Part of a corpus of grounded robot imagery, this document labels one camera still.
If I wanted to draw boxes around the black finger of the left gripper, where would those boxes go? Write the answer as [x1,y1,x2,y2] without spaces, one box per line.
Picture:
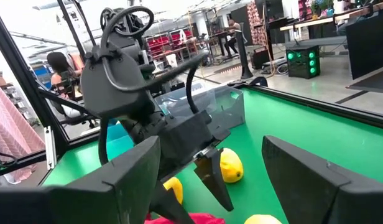
[193,148,234,212]
[149,180,197,224]

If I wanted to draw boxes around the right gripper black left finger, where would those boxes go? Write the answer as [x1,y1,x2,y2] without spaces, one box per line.
[0,136,161,224]

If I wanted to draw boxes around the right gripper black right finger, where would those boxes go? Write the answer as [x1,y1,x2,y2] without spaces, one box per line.
[261,135,383,224]

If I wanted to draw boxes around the yellow lemon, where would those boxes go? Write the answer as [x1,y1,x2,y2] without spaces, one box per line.
[220,147,244,184]
[244,214,283,224]
[162,176,184,205]

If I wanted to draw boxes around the long red pepper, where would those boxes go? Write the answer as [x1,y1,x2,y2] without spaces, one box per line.
[144,212,226,224]

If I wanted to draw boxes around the clear plastic bin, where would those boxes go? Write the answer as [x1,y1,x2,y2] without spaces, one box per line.
[154,88,217,118]

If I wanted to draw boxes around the dark grey plastic bin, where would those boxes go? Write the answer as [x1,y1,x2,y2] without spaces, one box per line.
[166,85,246,130]

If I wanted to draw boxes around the green table mat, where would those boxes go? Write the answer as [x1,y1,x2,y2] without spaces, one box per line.
[42,86,383,224]

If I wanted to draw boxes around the teal plastic bin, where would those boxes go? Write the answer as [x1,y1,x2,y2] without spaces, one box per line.
[106,119,136,156]

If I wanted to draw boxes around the red storage shelves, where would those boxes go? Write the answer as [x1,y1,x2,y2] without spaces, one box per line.
[146,27,195,60]

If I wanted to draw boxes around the pink cloth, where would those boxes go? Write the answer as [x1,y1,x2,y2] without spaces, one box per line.
[0,77,46,184]

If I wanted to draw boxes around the red patterned partition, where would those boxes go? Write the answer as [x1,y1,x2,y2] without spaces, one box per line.
[246,1,269,47]

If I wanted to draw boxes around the computer tower green fans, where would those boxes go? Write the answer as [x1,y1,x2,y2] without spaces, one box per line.
[285,44,321,79]

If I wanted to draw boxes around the seated person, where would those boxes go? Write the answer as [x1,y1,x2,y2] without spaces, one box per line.
[47,51,86,119]

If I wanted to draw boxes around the black panel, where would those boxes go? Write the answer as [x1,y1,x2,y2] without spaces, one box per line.
[345,12,383,80]

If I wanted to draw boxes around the wooden desk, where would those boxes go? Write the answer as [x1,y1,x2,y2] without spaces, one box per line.
[280,0,383,32]

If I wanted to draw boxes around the silver metal bracket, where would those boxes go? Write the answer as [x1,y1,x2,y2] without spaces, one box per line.
[44,126,58,171]

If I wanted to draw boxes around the black table frame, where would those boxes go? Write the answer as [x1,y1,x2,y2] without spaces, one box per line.
[0,0,383,180]

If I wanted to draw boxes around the black frame clamp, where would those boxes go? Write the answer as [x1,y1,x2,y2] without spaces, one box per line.
[249,76,269,88]

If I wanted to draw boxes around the black post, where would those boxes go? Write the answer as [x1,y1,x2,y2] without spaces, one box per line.
[234,29,254,80]

